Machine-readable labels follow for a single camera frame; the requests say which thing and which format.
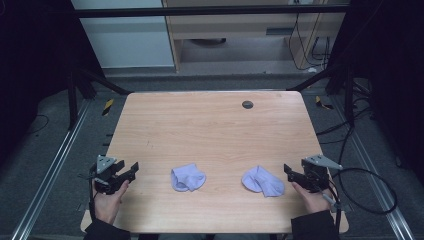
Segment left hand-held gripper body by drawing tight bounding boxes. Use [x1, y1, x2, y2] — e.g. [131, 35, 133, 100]
[88, 154, 119, 196]

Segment dark curtain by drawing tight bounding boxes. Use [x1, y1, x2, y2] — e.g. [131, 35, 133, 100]
[0, 0, 103, 166]
[328, 0, 424, 186]

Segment lavender sock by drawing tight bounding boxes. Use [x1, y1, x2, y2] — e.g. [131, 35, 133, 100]
[241, 165, 286, 198]
[170, 162, 207, 193]

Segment black cables under desk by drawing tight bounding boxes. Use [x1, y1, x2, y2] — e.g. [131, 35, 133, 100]
[287, 12, 332, 72]

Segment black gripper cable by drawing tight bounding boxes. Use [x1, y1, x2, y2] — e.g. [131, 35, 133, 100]
[87, 166, 98, 222]
[320, 166, 399, 234]

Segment black floor cables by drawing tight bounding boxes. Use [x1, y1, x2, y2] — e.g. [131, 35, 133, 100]
[315, 79, 374, 168]

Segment aluminium floor rail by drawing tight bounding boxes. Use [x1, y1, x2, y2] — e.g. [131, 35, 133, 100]
[9, 99, 92, 240]
[329, 95, 416, 240]

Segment black horizontal frame bar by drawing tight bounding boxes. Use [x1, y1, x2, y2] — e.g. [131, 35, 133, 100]
[71, 4, 351, 19]

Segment black metal frame strut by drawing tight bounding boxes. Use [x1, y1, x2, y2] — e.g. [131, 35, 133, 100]
[287, 63, 356, 127]
[67, 65, 133, 132]

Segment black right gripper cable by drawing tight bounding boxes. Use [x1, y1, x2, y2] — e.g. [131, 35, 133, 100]
[320, 166, 399, 234]

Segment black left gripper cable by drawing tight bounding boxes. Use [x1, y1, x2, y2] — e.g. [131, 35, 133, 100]
[87, 166, 98, 222]

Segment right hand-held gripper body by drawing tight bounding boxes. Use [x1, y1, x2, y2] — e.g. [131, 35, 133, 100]
[301, 153, 344, 194]

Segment white cabinet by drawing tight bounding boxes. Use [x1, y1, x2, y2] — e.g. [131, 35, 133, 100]
[70, 0, 176, 70]

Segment yellow black tape piece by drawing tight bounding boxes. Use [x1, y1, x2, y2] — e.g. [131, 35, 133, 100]
[314, 95, 335, 111]
[101, 97, 115, 117]

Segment person's right hand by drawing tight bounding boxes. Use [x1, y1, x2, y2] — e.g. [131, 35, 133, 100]
[291, 181, 335, 215]

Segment thin black floor cable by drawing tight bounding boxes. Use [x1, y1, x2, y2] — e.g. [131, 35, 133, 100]
[27, 113, 51, 136]

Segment person's left hand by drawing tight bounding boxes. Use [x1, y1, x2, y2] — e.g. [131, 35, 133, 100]
[92, 179, 131, 225]

